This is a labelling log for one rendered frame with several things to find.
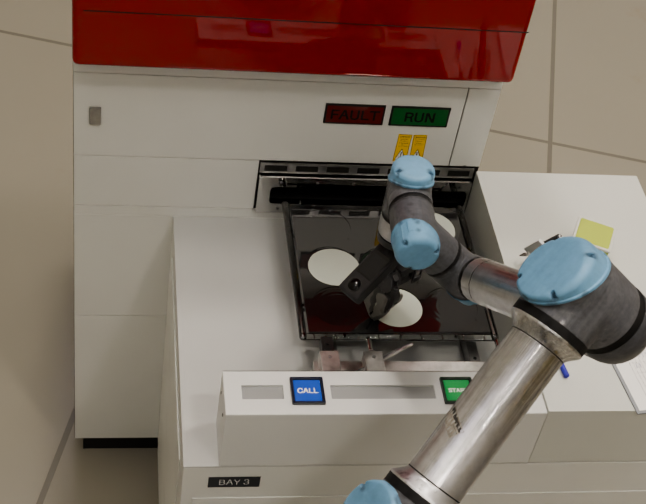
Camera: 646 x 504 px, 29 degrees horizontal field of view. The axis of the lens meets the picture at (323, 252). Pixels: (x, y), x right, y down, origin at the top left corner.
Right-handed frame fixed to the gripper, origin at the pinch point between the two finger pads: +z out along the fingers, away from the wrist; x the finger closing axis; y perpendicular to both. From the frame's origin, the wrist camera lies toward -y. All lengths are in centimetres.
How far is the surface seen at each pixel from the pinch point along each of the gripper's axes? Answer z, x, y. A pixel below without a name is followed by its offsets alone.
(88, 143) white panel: -9, 59, -22
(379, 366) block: 0.5, -9.6, -6.9
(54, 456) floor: 91, 64, -28
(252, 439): 1.8, -8.2, -34.7
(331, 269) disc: 1.3, 14.1, 2.8
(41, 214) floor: 91, 140, 16
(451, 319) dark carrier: 1.4, -8.5, 13.1
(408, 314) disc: 1.3, -3.0, 7.0
